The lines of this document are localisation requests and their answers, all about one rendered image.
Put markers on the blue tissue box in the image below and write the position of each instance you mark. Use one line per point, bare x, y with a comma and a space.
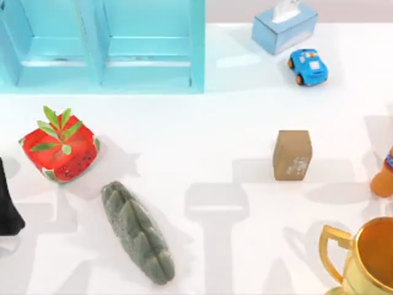
276, 33

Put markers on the orange bottle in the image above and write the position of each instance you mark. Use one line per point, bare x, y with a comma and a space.
382, 181

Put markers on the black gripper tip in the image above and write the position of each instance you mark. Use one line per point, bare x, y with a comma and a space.
7, 209

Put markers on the red watermelon plant pot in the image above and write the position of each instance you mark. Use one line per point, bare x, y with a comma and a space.
61, 153

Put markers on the brown cardboard box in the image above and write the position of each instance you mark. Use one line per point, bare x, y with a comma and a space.
291, 156

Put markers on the light blue rack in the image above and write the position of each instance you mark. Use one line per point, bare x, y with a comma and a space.
147, 46

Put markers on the blue toy car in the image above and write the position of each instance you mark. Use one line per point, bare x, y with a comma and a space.
310, 68

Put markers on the grey green bread loaf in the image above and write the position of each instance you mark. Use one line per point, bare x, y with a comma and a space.
135, 227

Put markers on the gold trophy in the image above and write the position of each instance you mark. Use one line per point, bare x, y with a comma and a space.
368, 255

